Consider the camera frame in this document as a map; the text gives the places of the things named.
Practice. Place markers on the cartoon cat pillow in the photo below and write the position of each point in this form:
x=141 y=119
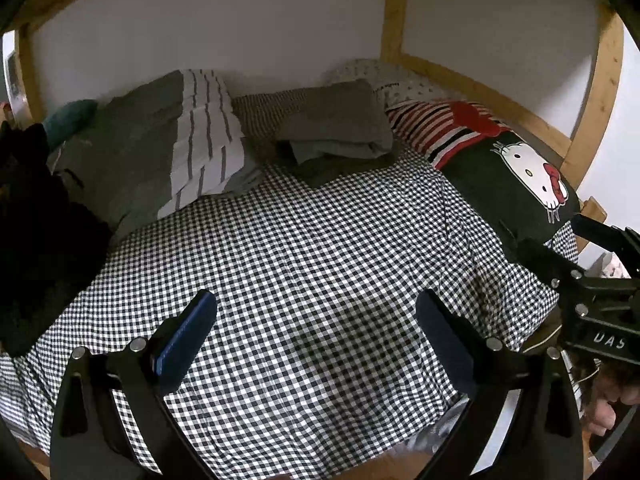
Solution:
x=500 y=170

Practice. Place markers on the white dotted pillow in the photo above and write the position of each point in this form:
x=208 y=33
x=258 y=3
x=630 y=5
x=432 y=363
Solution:
x=400 y=87

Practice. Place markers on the wooden bed frame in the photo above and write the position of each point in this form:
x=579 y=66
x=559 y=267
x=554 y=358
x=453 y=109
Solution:
x=395 y=10

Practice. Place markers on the black white checkered bed sheet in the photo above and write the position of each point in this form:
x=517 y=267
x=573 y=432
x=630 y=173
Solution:
x=300 y=260

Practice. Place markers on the teal cushion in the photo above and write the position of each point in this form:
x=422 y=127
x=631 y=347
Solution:
x=70 y=120

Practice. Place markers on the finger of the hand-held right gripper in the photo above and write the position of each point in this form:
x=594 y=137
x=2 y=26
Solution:
x=547 y=260
x=605 y=232

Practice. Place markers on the grey white striped pillow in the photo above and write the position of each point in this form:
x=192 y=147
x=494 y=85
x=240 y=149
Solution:
x=150 y=150

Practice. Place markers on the person's right hand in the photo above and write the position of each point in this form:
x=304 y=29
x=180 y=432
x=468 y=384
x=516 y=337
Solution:
x=602 y=415

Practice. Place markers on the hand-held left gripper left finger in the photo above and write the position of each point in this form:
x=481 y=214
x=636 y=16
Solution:
x=187 y=330

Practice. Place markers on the light grey folded cloth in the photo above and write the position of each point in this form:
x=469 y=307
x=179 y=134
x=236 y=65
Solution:
x=345 y=150

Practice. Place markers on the black clothing pile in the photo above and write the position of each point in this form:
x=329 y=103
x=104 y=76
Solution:
x=40 y=240

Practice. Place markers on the small checked pillow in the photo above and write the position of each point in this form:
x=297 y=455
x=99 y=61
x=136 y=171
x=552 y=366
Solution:
x=255 y=115

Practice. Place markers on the dark grey folded cloth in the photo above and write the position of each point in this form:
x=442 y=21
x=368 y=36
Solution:
x=330 y=170

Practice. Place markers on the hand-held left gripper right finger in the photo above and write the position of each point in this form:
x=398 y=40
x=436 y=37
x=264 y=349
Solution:
x=445 y=340

